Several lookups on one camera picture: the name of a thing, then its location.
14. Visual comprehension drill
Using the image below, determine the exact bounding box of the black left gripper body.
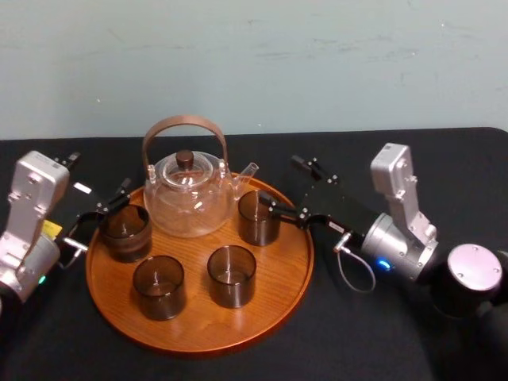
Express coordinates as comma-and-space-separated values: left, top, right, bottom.
41, 169, 103, 244

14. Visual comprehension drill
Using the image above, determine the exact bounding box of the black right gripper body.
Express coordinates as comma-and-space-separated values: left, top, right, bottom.
298, 179, 380, 249

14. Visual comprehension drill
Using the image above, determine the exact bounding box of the round wooden tray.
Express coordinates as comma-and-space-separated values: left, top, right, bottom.
85, 171, 315, 360

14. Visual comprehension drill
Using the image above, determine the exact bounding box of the smoky glass cup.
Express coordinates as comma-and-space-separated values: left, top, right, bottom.
100, 203, 153, 264
132, 255, 188, 321
237, 190, 282, 248
206, 244, 258, 310

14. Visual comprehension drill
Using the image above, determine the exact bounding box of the glass lid with brown knob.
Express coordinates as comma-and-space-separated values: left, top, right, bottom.
164, 149, 208, 188

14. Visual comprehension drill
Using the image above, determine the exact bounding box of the black table cloth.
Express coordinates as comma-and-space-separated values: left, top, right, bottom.
0, 126, 508, 381

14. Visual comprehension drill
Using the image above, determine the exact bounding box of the glass teapot with brown handle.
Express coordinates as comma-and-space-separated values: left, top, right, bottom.
141, 114, 260, 239

